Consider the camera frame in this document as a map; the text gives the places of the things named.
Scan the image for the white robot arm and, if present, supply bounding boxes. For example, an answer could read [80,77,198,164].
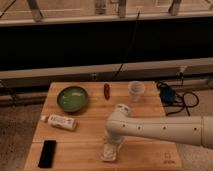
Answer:
[106,104,213,149]

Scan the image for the clear plastic cup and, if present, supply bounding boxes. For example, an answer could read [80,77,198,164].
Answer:
[128,81,145,102]

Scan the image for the white tube bottle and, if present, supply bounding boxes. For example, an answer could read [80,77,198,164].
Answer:
[40,114,77,131]

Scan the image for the green bowl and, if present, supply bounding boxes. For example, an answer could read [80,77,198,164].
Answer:
[57,86,88,112]

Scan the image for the blue device on floor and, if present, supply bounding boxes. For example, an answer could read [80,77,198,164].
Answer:
[160,87,175,105]

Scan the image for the black rectangular phone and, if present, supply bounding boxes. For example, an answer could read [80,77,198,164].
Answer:
[38,140,56,168]

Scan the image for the black floor cable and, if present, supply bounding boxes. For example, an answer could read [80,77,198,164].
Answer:
[155,80,200,117]

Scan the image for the black hanging cable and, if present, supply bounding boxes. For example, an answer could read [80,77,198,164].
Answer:
[111,9,141,81]

